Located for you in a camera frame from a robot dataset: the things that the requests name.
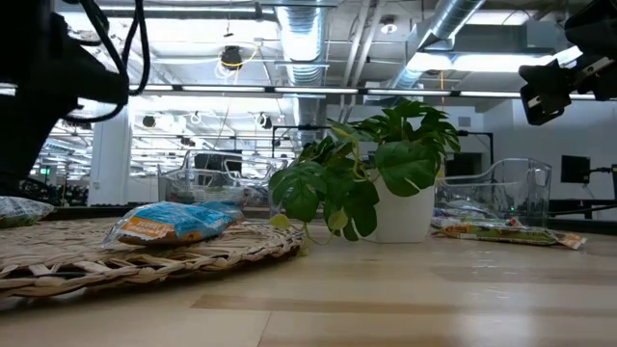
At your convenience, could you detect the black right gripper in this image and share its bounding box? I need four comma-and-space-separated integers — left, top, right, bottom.
518, 44, 617, 127

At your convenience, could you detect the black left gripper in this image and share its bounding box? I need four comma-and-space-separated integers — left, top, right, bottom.
0, 13, 129, 196

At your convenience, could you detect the pale blue granola bar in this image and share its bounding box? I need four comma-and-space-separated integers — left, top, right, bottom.
0, 196, 55, 228

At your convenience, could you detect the red and green granola bar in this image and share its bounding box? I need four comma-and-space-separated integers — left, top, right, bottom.
430, 215, 526, 227

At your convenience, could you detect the green and orange granola bar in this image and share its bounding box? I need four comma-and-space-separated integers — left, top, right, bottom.
432, 222, 588, 251

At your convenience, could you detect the long blue granola bar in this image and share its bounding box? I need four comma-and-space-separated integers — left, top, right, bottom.
433, 200, 497, 221

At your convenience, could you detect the short blue granola bar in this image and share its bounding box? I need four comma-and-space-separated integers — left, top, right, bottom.
102, 200, 246, 248

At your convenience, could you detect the bright ceiling light panel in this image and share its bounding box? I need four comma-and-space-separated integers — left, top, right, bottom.
407, 45, 584, 73

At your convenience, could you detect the black monitor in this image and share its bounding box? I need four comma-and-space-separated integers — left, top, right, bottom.
560, 154, 592, 184

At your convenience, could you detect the white pillar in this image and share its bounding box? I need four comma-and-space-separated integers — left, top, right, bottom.
88, 108, 132, 206

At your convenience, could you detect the clear plastic bin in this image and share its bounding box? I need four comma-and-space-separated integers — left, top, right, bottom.
157, 149, 290, 203
436, 157, 553, 227

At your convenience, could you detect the dark screen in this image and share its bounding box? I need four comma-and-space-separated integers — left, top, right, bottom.
443, 152, 485, 178

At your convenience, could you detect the black low table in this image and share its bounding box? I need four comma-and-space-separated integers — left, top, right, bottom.
548, 197, 617, 221

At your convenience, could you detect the green plant in white pot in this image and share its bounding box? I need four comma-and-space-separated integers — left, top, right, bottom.
268, 98, 462, 244

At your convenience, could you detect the round woven placemat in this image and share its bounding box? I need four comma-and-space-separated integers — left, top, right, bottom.
0, 219, 306, 300

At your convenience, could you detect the black ceiling dome device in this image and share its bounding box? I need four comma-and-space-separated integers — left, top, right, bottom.
220, 45, 244, 71

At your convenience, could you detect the long white light strip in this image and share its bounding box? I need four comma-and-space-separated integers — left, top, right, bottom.
0, 82, 617, 100

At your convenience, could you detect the silver ceiling duct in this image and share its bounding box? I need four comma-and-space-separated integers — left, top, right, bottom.
385, 0, 487, 93
275, 2, 334, 146

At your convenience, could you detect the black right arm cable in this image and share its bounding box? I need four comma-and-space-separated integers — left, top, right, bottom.
549, 202, 617, 217

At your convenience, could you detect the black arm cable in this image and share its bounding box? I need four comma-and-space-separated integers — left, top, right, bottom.
549, 202, 617, 217
60, 0, 151, 124

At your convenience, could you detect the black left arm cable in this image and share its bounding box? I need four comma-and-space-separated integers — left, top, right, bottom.
60, 0, 151, 124

